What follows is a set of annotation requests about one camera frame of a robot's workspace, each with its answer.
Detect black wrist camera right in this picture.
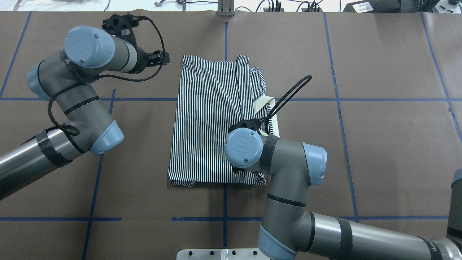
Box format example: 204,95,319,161
228,118,261,134

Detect orange black connector box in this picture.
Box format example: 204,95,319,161
263,0,284,13

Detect navy white striped polo shirt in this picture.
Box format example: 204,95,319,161
168,55,275,187

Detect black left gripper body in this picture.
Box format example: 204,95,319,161
144,51,171,67

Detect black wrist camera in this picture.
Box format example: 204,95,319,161
102,14,141,46
228,118,261,134

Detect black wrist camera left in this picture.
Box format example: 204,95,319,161
102,14,141,46

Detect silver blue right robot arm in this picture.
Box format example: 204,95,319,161
224,128,461,260

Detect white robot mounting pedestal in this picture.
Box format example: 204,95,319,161
176,248,270,260

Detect aluminium frame post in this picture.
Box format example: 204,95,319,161
217,0,235,17

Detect black box with label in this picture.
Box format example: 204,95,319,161
342,0,401,13

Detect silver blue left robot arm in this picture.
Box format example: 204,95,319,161
1,25,168,199

